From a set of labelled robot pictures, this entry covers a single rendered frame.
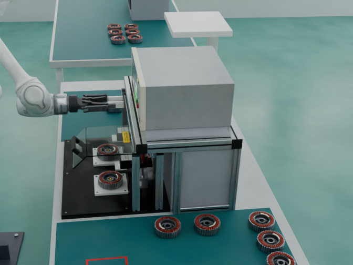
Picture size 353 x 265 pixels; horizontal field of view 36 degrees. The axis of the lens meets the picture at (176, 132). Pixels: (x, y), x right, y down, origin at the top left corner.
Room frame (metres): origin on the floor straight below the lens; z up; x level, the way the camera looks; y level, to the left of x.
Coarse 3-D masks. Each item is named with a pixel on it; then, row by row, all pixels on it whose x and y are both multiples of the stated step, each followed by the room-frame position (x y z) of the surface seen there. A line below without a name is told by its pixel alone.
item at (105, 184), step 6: (102, 174) 2.09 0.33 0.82; (108, 174) 2.10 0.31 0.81; (114, 174) 2.10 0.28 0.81; (120, 174) 2.10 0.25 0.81; (102, 180) 2.04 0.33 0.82; (108, 180) 2.06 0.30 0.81; (114, 180) 2.07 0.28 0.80; (120, 180) 2.05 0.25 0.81; (102, 186) 2.02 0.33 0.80; (108, 186) 2.02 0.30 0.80; (114, 186) 2.03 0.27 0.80
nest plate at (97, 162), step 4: (96, 160) 2.26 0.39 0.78; (100, 160) 2.26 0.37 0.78; (104, 160) 2.26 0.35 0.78; (108, 160) 2.26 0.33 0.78; (112, 160) 2.27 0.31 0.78; (116, 160) 2.27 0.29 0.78; (96, 164) 2.23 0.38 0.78; (100, 164) 2.23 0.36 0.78; (104, 164) 2.23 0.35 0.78; (108, 164) 2.24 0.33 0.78; (112, 164) 2.24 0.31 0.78
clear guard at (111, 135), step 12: (84, 132) 2.05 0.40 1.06; (96, 132) 2.04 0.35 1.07; (108, 132) 2.05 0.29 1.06; (120, 132) 2.05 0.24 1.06; (132, 132) 2.06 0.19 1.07; (84, 144) 1.96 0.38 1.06; (96, 144) 1.95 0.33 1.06; (108, 144) 1.95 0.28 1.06; (120, 144) 1.96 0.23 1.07; (132, 144) 1.96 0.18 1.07; (84, 156) 1.86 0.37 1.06; (96, 156) 1.86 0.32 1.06
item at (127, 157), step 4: (120, 156) 2.09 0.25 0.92; (124, 156) 2.09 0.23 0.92; (128, 156) 2.09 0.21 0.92; (144, 156) 2.13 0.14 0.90; (120, 160) 2.05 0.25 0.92; (124, 160) 2.06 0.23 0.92; (128, 160) 2.06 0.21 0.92; (140, 160) 2.10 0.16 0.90; (144, 160) 2.10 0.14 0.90; (116, 164) 2.08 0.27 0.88; (120, 164) 2.05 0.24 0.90; (124, 164) 2.05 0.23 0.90; (128, 164) 2.05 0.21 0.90; (140, 164) 2.07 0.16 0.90; (144, 164) 2.07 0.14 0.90; (148, 164) 2.07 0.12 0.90; (152, 164) 2.07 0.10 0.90; (116, 168) 2.05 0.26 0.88; (120, 168) 2.05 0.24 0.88; (124, 168) 2.05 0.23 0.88; (128, 168) 2.05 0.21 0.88; (140, 168) 2.12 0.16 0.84
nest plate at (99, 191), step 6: (96, 180) 2.09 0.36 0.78; (126, 180) 2.10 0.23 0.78; (96, 186) 2.04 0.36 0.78; (120, 186) 2.05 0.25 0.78; (126, 186) 2.05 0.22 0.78; (96, 192) 2.00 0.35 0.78; (102, 192) 2.00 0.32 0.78; (108, 192) 2.00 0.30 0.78; (114, 192) 2.00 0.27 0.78; (120, 192) 2.01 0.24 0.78; (126, 192) 2.01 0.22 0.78
